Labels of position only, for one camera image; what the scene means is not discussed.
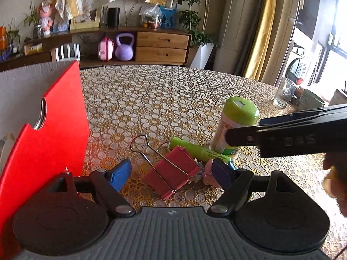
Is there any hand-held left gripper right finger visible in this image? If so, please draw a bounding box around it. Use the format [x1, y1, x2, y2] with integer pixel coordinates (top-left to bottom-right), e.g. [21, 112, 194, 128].
[207, 158, 296, 214]

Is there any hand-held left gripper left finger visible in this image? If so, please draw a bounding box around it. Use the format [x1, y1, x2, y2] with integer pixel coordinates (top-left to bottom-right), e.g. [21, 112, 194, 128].
[46, 159, 136, 218]

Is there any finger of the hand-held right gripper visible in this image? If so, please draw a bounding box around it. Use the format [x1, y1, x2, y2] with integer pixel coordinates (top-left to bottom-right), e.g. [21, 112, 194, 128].
[226, 125, 272, 148]
[259, 104, 347, 125]

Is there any green lid canister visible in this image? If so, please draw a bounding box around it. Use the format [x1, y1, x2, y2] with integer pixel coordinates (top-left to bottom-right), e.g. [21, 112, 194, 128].
[210, 97, 259, 155]

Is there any pink binder clip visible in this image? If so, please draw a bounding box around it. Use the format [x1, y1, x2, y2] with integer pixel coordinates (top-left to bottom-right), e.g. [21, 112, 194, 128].
[130, 134, 201, 199]

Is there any red cardboard box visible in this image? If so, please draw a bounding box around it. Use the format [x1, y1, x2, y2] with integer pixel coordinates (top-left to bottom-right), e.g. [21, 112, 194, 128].
[0, 60, 90, 260]

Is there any person's right hand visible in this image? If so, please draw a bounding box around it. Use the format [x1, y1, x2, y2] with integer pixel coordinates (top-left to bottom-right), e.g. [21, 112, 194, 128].
[322, 152, 347, 217]

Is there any small pink figure toy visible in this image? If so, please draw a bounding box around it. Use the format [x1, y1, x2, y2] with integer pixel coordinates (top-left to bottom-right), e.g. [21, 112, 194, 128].
[194, 159, 235, 188]

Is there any clear drinking glass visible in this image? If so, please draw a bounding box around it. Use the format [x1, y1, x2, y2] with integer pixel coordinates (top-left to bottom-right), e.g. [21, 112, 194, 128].
[273, 77, 297, 109]

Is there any green mug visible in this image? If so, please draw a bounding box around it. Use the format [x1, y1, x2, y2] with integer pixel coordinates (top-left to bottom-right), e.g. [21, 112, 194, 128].
[298, 89, 326, 112]

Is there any green white marker pen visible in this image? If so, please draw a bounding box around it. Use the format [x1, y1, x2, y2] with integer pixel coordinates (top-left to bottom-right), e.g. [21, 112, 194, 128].
[169, 138, 231, 163]

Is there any potted tree white pot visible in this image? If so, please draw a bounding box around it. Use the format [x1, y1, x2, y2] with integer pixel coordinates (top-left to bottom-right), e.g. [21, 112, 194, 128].
[173, 0, 217, 69]

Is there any yellow curtain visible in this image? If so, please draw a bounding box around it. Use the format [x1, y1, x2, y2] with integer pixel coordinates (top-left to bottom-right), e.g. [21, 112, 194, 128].
[244, 0, 282, 82]

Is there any standing air conditioner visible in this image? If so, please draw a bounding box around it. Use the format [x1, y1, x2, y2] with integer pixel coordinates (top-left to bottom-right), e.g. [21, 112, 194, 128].
[214, 0, 262, 73]

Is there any wooden tv cabinet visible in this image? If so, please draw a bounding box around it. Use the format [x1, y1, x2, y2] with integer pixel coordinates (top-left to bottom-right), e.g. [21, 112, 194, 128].
[0, 26, 192, 68]

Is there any purple kettlebell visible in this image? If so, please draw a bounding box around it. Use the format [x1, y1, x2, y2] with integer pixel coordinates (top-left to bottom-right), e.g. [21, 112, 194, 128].
[115, 33, 134, 61]

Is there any pink toy bag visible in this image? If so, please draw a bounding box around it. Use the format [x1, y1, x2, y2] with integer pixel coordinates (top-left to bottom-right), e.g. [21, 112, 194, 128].
[98, 37, 114, 61]

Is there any blue bag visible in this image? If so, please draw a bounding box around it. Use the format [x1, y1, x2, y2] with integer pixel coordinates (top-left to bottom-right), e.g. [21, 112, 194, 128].
[159, 5, 177, 28]

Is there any small brown cardboard box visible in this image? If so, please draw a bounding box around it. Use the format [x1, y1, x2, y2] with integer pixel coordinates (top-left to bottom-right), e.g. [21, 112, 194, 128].
[24, 43, 43, 55]

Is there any clear plastic bag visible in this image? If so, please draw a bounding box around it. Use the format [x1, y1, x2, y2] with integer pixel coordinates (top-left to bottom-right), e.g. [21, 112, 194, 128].
[139, 4, 160, 29]

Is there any black cylinder speaker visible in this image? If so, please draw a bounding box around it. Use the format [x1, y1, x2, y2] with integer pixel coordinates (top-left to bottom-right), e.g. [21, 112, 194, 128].
[107, 7, 120, 28]

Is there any small plant in jar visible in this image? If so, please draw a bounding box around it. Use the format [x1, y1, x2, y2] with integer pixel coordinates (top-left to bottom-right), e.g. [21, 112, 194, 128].
[23, 0, 42, 39]

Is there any pink doll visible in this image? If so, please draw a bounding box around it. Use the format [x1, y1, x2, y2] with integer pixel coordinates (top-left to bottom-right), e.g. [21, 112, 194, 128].
[38, 1, 54, 37]

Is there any small leafy plant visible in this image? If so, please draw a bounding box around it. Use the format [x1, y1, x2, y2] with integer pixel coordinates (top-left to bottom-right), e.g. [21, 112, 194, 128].
[5, 19, 23, 55]

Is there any cream photo frame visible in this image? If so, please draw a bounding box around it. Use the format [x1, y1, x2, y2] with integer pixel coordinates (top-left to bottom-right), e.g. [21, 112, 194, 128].
[70, 8, 101, 30]

